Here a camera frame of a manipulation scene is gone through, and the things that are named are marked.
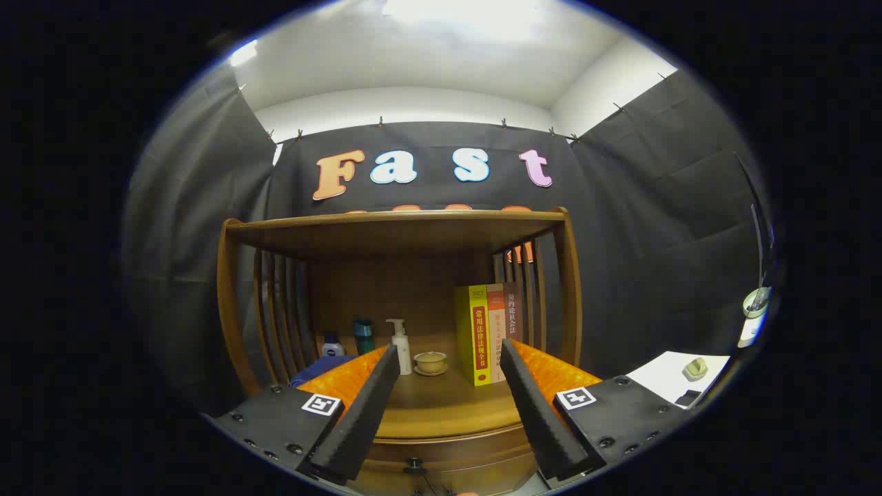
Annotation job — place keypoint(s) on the blue towel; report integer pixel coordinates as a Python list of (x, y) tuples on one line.
[(313, 372)]

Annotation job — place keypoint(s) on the white pump bottle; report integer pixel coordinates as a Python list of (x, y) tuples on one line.
[(402, 351)]

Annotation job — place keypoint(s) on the wooden drawer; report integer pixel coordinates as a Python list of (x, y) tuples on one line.
[(468, 461)]

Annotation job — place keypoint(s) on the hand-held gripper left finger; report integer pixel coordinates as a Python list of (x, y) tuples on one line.
[(362, 413)]

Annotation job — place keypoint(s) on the white and green device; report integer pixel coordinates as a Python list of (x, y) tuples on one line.
[(754, 303)]

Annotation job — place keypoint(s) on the teal bottle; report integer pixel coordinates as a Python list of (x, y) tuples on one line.
[(363, 335)]

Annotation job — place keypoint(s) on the yellow book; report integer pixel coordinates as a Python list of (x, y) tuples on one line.
[(475, 337)]

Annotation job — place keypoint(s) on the green tape roll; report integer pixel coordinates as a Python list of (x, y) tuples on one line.
[(695, 368)]

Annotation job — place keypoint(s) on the wooden cabinet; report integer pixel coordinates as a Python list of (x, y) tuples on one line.
[(400, 234)]

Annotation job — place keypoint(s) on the white equipment cabinet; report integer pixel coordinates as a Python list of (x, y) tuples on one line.
[(661, 379)]

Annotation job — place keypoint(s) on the black drawer knob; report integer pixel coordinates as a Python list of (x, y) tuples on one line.
[(414, 465)]

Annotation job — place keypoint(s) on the beige lidded tea bowl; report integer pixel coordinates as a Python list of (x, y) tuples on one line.
[(431, 362)]

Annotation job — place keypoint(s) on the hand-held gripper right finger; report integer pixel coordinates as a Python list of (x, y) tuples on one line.
[(541, 413)]

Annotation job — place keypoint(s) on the brown book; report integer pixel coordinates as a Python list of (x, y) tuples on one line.
[(514, 310)]

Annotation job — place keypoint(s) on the wooden countertop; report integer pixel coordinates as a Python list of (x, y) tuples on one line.
[(448, 406)]

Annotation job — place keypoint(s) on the orange and white book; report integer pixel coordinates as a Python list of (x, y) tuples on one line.
[(497, 324)]

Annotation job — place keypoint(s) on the small white blue-capped bottle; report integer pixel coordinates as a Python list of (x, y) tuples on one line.
[(332, 346)]

